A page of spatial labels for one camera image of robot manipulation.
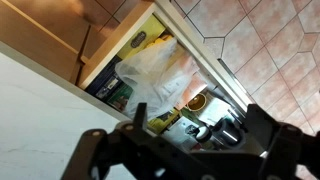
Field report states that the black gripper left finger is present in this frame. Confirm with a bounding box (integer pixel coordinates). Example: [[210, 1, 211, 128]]
[[61, 102, 162, 180]]

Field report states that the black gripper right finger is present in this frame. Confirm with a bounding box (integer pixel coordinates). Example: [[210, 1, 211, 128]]
[[245, 103, 320, 180]]

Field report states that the wooden drawer with contents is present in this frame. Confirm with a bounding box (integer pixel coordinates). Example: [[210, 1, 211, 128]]
[[76, 0, 268, 158]]

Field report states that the long wooden drawer front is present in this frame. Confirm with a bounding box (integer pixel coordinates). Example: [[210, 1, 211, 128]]
[[0, 0, 84, 84]]

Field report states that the black steel canister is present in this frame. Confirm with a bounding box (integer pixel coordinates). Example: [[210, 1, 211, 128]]
[[209, 118, 246, 149]]

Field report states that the green box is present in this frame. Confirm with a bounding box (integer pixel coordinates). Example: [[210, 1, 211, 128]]
[[106, 83, 134, 113]]

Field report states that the dark blue box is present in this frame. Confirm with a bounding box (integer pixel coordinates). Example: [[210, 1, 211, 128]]
[[84, 56, 123, 101]]

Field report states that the white paper packet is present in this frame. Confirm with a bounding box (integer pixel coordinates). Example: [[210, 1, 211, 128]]
[[198, 96, 231, 126]]

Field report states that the black and yellow box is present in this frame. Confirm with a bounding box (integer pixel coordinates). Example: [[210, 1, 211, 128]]
[[146, 108, 181, 134]]

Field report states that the white box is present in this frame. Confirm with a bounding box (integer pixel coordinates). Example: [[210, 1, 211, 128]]
[[163, 116, 201, 151]]

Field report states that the clear plastic bag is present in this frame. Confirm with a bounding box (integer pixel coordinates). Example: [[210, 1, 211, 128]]
[[114, 38, 201, 121]]

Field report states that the orange paper packet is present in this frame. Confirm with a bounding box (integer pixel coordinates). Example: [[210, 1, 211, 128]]
[[173, 49, 208, 111]]

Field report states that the yellow-green tea box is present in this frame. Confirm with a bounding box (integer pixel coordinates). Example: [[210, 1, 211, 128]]
[[116, 14, 167, 61]]

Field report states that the yellow packet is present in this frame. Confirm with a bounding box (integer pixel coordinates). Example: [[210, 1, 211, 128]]
[[146, 34, 174, 49]]

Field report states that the silver drawer bar handle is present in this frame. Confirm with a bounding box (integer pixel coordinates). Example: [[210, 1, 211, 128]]
[[217, 58, 249, 96]]

